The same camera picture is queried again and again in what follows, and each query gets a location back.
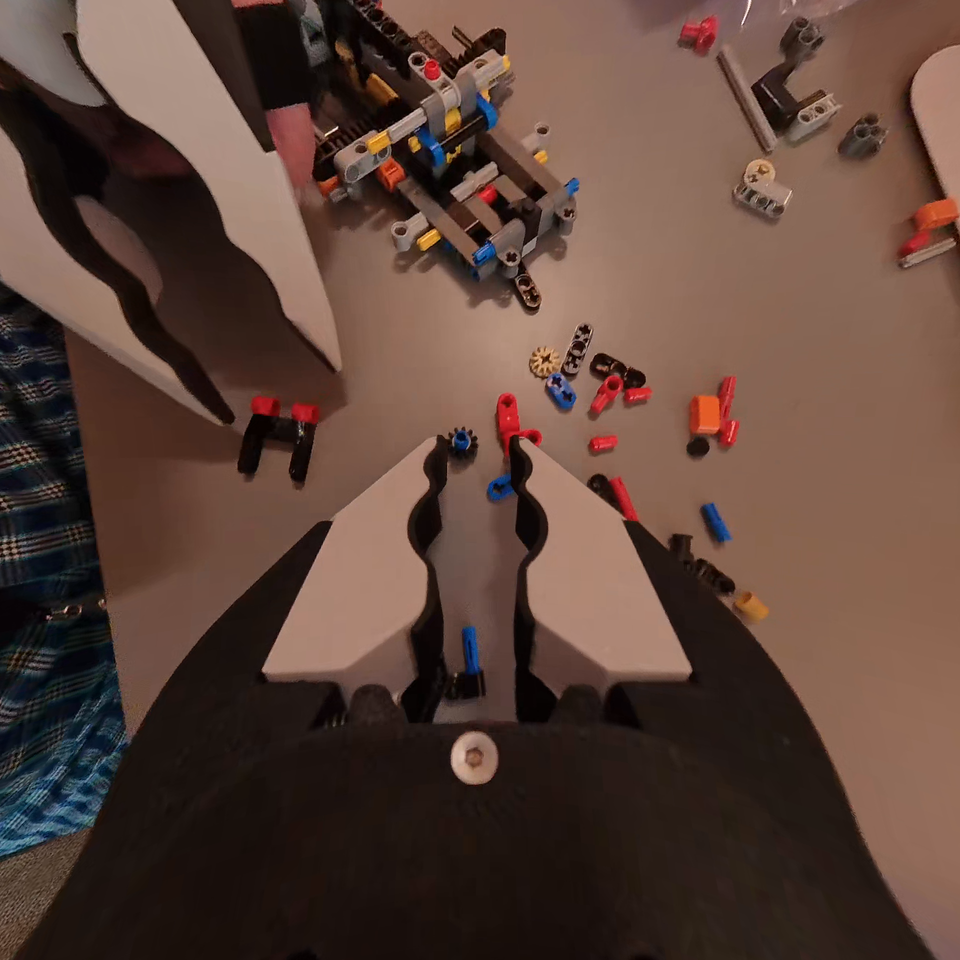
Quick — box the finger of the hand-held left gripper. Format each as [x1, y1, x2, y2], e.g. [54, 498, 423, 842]
[63, 0, 344, 375]
[0, 112, 236, 427]

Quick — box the short grey lego axle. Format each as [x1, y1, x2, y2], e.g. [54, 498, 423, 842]
[897, 236, 960, 270]

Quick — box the multicoloured lego vehicle chassis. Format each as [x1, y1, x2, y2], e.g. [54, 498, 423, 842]
[303, 0, 582, 285]

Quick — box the black lego connector with blue pin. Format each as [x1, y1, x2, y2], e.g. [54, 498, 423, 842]
[444, 626, 489, 701]

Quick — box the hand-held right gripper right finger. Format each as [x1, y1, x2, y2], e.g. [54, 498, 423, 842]
[510, 433, 696, 725]

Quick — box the black L-shaped lego piece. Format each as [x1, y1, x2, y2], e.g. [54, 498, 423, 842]
[750, 61, 807, 136]

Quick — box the black U-shaped lego bracket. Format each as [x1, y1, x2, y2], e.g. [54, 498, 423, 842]
[236, 408, 320, 485]

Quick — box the person's left hand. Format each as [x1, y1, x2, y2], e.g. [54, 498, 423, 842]
[266, 103, 318, 190]

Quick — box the person's plaid shirt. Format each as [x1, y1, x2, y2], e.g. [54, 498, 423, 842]
[0, 283, 130, 860]

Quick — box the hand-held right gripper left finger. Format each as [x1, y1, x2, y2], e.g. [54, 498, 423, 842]
[258, 433, 450, 725]

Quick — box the short light grey lego beam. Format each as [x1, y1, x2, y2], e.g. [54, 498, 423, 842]
[787, 90, 840, 144]

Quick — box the light grey three-hole lego beam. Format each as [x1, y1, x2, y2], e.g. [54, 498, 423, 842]
[732, 176, 795, 220]

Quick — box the white book stand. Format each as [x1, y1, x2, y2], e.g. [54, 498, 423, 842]
[909, 43, 960, 202]

